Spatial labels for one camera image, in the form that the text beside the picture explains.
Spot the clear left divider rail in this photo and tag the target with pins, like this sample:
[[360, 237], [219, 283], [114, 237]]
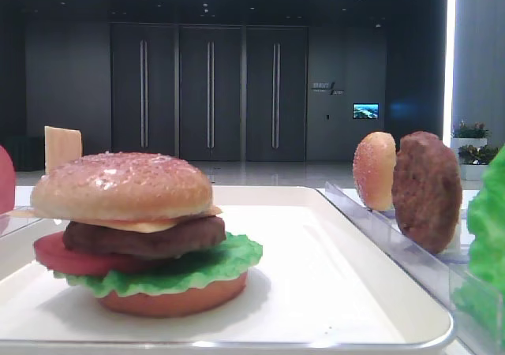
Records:
[[15, 220]]

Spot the sesame top bun half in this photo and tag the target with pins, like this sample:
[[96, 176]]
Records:
[[124, 186]]

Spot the dark triple door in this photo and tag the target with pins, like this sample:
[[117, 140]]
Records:
[[209, 93]]

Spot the standing green lettuce leaf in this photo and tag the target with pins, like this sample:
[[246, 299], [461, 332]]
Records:
[[481, 244]]

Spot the cheese slice on burger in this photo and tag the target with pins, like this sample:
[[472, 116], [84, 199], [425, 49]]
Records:
[[150, 223]]

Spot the lettuce leaf on burger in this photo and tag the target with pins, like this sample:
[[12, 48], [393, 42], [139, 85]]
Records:
[[225, 262]]

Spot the standing red tomato slice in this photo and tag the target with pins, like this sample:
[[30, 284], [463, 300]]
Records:
[[7, 182]]

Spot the tomato slice on burger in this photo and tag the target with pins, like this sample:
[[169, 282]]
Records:
[[51, 253]]

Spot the small wall screen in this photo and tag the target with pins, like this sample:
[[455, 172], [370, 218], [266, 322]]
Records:
[[365, 111]]

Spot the bottom bun on burger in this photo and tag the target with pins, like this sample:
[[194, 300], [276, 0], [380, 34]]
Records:
[[192, 301]]

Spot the standing orange cheese slice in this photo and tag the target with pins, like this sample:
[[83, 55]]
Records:
[[61, 146]]

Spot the white flower planter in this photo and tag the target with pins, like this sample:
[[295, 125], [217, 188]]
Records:
[[470, 144]]

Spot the standing brown meat patty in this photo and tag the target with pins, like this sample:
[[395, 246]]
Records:
[[426, 191]]

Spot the spare top bun half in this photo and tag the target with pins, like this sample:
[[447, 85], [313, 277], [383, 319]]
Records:
[[373, 166]]

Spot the meat patty on burger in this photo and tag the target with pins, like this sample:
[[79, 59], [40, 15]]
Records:
[[191, 236]]

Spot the white metal tray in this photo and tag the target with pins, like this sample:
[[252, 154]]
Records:
[[321, 287]]

